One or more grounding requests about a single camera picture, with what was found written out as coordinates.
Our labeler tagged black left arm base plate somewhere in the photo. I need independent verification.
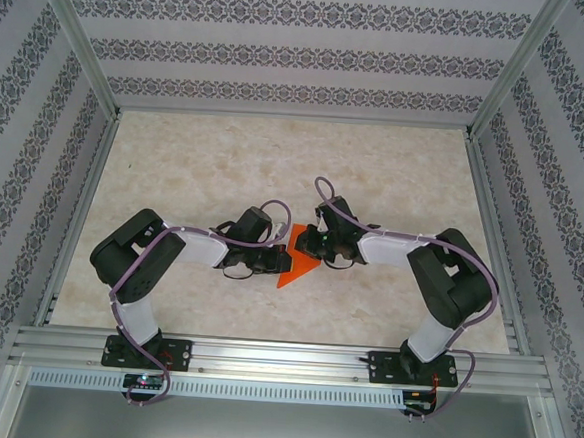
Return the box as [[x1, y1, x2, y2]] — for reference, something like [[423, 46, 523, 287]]
[[102, 333, 194, 373]]

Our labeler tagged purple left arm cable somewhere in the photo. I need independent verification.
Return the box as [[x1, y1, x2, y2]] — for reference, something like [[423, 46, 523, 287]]
[[101, 189, 295, 418]]

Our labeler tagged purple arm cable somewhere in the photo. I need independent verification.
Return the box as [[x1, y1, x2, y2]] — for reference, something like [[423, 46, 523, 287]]
[[297, 176, 507, 428], [101, 189, 295, 418]]

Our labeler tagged aluminium side rail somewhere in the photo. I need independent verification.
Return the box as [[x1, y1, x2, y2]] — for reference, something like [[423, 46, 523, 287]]
[[31, 109, 125, 330], [447, 130, 549, 357]]

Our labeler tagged aluminium mounting rail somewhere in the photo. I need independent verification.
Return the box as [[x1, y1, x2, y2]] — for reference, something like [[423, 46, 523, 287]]
[[8, 320, 557, 402]]

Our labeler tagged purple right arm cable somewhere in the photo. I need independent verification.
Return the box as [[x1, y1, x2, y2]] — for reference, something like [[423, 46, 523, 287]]
[[297, 176, 507, 428]]

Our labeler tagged slotted grey cable duct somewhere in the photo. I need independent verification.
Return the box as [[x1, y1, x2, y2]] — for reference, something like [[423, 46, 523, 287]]
[[27, 363, 406, 412]]

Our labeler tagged orange cloth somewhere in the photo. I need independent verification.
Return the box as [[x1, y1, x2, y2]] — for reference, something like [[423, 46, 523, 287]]
[[275, 222, 326, 293]]

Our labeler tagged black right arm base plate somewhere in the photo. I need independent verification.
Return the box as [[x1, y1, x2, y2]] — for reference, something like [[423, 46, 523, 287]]
[[366, 349, 459, 391]]

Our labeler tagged aluminium frame post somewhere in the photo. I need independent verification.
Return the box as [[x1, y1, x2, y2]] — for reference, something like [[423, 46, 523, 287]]
[[465, 0, 574, 149], [21, 0, 131, 118]]

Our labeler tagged grey sheet metal panel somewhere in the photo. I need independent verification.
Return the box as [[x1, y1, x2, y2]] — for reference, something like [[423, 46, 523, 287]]
[[3, 382, 578, 438]]

